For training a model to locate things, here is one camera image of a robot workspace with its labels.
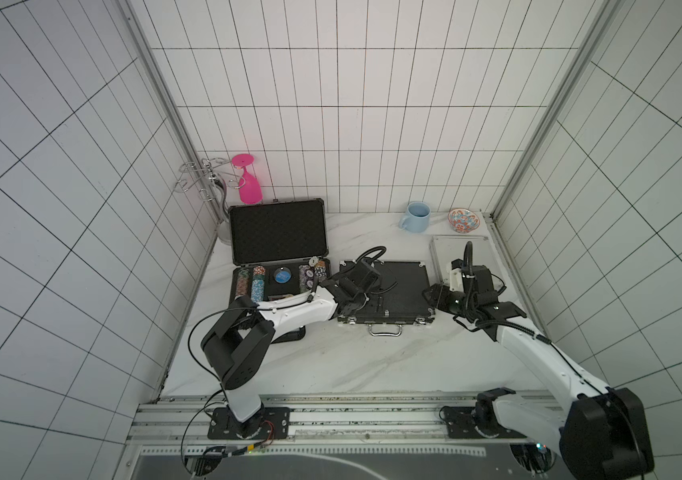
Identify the patterned small bowl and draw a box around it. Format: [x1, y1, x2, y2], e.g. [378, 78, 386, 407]
[447, 208, 481, 234]

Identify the pink plastic goblet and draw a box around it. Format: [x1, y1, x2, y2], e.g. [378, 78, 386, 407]
[231, 153, 263, 205]

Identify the silver aluminium poker case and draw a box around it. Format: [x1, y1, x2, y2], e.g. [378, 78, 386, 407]
[429, 234, 507, 295]

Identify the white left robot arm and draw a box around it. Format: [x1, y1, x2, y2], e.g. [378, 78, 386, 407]
[200, 256, 381, 439]

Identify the blue round chip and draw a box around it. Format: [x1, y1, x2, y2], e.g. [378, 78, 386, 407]
[273, 267, 293, 284]

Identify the light blue mug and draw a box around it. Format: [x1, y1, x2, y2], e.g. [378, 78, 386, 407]
[399, 201, 431, 233]

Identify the aluminium mounting rail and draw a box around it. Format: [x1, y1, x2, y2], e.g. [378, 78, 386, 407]
[127, 392, 528, 457]

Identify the black poker case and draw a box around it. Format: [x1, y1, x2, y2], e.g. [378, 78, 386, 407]
[337, 261, 435, 337]
[229, 198, 331, 342]

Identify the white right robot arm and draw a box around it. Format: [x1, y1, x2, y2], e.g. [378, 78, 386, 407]
[441, 260, 655, 479]

